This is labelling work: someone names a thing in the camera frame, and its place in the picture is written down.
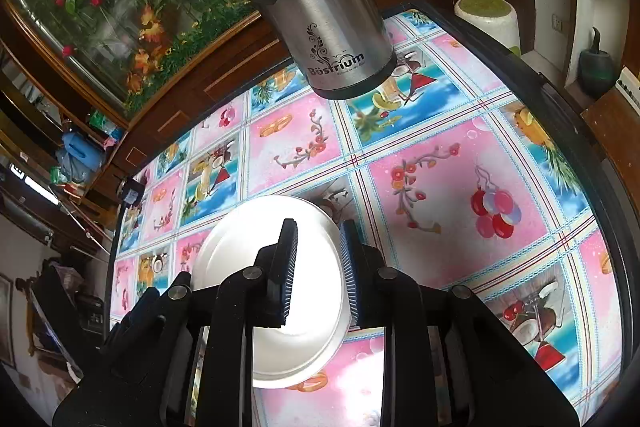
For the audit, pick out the dark green gourd vase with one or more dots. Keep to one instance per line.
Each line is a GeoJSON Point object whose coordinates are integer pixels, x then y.
{"type": "Point", "coordinates": [596, 69]}

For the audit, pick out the blue thermos jug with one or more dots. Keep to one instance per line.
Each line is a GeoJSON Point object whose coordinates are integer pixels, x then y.
{"type": "Point", "coordinates": [81, 149]}

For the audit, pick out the floral tablecloth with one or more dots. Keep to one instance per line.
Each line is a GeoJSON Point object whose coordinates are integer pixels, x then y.
{"type": "Point", "coordinates": [445, 171]}

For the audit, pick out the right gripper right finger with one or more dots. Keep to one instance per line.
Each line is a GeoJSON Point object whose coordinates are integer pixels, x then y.
{"type": "Point", "coordinates": [381, 296]}

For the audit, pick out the green top plastic stool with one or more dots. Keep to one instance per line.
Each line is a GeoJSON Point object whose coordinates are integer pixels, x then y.
{"type": "Point", "coordinates": [496, 18]}

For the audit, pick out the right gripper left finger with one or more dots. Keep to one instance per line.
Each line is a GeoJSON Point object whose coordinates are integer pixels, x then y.
{"type": "Point", "coordinates": [256, 296]}

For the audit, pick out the white paper bowl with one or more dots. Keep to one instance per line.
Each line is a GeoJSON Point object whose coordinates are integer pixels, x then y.
{"type": "Point", "coordinates": [319, 317]}

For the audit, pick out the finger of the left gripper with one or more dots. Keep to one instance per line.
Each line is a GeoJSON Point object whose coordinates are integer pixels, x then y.
{"type": "Point", "coordinates": [151, 317]}

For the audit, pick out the small black device on table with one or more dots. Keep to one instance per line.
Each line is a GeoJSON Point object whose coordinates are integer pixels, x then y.
{"type": "Point", "coordinates": [130, 192]}

